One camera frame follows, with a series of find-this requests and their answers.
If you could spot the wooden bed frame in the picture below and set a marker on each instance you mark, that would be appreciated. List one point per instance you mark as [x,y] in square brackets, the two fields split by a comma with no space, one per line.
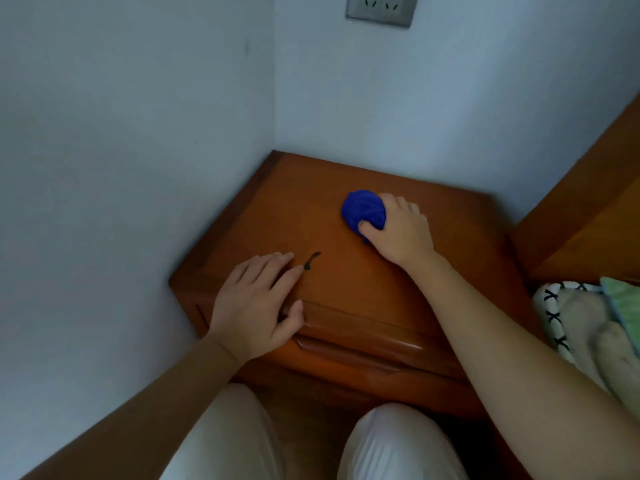
[590,219]

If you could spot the wooden nightstand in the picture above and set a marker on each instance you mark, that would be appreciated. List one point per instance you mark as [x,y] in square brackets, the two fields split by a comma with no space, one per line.
[310,204]

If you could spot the person's left forearm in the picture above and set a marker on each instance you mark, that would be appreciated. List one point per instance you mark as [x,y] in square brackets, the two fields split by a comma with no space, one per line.
[140,424]

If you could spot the person's left hand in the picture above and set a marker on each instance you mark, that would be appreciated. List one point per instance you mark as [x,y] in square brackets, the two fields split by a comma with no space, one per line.
[250,319]

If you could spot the person's right hand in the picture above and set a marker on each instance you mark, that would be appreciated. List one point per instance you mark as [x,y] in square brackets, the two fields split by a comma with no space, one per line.
[405,234]

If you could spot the grey double wall socket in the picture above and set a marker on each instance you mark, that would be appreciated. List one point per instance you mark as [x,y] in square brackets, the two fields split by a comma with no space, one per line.
[380,7]

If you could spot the person's right forearm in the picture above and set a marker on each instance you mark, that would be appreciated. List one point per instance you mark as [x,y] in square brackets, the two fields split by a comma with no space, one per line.
[510,369]

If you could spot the person's white trousers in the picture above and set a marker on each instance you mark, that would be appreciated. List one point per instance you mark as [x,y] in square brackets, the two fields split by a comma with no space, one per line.
[400,444]

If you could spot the blue cleaning cloth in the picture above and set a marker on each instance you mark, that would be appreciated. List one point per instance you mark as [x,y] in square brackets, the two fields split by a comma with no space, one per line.
[362,207]

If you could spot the green bed sheet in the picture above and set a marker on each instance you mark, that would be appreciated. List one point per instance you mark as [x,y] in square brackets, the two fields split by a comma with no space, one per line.
[625,304]

